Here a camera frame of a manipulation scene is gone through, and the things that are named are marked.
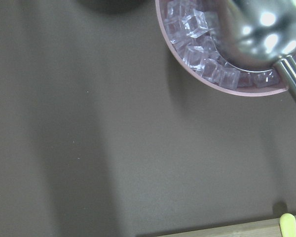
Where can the steel ice scoop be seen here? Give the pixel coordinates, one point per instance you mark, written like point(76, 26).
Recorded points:
point(266, 32)

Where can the pink ice bowl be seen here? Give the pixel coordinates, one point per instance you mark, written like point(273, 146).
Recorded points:
point(212, 85)

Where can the yellow plastic knife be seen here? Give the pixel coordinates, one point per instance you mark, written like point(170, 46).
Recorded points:
point(287, 224)

